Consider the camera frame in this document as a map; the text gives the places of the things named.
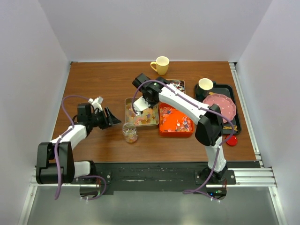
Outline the pink dotted plate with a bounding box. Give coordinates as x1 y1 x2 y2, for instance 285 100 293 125
203 93 236 121

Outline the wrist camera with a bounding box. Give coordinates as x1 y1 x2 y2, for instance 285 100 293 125
88 96 103 112
132 97 150 116

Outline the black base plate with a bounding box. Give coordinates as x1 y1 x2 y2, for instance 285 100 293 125
70 161 235 195

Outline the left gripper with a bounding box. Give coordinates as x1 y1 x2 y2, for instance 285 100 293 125
88 107 120 130

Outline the clear plastic jar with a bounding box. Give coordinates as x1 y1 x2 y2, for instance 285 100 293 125
122 123 138 143

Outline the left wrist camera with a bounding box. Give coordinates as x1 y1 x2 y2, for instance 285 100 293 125
88 96 103 112

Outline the dark green cup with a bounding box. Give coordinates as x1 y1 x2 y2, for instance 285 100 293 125
195 78 216 99

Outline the yellow mug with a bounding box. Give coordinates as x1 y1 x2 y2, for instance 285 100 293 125
150 56 170 75

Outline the gold tin of lollipops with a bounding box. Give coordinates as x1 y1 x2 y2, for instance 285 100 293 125
168 79 186 93

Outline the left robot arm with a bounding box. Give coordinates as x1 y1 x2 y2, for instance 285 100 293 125
36 103 121 184

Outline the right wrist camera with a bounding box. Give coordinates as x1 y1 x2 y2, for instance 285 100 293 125
132 97 150 116

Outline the silver tin of gummies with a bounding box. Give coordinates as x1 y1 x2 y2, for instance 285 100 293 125
125 98 159 128

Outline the black serving tray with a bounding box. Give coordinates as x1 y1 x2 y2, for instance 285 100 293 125
194 84 242 136

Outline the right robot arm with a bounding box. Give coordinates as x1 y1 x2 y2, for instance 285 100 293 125
132 73 227 184

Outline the aluminium rail frame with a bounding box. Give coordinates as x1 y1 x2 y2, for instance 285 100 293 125
20 62 285 225

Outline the gold fork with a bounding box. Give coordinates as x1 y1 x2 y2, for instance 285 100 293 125
223 125 238 131

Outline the red jar lid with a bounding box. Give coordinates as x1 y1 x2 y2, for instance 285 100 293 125
225 135 238 147

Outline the orange tray of candies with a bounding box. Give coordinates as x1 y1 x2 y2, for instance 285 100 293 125
159 103 195 138

